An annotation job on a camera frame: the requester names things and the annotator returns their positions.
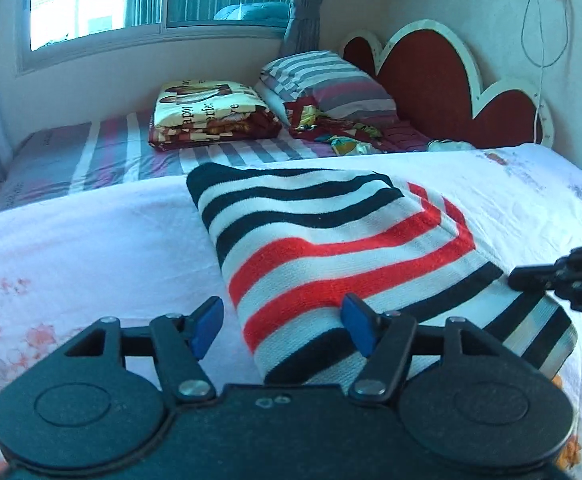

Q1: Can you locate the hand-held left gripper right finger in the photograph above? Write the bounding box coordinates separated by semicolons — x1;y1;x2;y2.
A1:
341;293;522;405

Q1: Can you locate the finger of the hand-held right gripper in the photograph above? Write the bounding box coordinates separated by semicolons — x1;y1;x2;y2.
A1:
508;240;582;292

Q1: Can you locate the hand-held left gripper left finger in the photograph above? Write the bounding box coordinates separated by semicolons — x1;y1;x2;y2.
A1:
66;296;224;405

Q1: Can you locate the red black white striped sweater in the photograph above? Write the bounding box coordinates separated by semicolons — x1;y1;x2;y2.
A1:
186;162;578;386

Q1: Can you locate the colourful patterned red cloth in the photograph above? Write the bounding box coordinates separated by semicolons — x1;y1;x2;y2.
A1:
285;101;386;157

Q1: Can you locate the folded printed blanket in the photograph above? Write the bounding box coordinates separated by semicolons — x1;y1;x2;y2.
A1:
148;79;282;152

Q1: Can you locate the purple grey striped bedsheet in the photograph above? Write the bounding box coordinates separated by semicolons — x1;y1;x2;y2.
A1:
0;110;434;213

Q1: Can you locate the red heart-shaped headboard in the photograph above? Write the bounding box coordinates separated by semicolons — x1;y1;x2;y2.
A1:
338;20;554;150

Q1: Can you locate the striped pillow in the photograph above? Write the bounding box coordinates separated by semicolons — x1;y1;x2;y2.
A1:
255;50;399;123

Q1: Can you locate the white cable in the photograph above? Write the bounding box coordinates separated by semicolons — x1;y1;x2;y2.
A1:
521;0;572;147

